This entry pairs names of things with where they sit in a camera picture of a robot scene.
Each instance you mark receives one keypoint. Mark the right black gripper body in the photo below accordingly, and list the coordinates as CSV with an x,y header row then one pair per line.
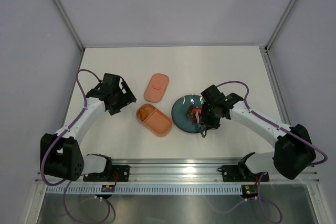
x,y
209,116

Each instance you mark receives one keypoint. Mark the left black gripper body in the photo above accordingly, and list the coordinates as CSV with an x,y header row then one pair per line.
x,y
121,99

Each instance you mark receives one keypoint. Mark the red shrimp food piece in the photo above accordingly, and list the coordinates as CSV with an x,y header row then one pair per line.
x,y
196,110

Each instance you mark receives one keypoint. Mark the dark brown food piece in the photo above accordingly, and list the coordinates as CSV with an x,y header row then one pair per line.
x,y
190,112

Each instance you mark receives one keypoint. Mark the orange fried food piece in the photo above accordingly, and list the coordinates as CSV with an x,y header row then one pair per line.
x,y
143,114

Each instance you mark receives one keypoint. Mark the pink lunch box base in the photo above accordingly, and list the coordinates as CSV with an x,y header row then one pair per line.
x,y
157,122

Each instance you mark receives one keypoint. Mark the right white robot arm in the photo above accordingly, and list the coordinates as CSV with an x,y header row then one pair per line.
x,y
292,150

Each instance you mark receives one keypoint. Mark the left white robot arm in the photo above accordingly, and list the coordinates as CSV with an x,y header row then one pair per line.
x,y
60,154

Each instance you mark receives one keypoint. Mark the pink lunch box lid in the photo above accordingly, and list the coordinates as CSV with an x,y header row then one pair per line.
x,y
156,88

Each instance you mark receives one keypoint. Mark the blue ceramic plate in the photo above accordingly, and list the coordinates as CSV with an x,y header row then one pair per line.
x,y
179,109

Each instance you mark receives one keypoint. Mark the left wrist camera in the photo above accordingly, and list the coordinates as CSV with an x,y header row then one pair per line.
x,y
112,80

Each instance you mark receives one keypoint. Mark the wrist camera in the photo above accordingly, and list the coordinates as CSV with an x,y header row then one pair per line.
x,y
212,95
112,80

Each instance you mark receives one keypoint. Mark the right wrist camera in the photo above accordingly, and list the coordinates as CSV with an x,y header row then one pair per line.
x,y
212,95

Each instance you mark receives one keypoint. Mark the right black base bracket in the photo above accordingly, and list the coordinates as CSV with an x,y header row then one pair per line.
x,y
237,173

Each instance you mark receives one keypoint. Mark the black base bracket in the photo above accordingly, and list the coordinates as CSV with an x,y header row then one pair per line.
x,y
118,173
237,173

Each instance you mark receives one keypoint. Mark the aluminium mounting rail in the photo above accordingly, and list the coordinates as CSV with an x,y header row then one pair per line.
x,y
196,171

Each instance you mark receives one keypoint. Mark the white slotted cable duct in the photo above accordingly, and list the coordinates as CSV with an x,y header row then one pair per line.
x,y
88,189

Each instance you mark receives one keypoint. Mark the left black base bracket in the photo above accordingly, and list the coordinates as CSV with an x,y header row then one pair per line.
x,y
118,173

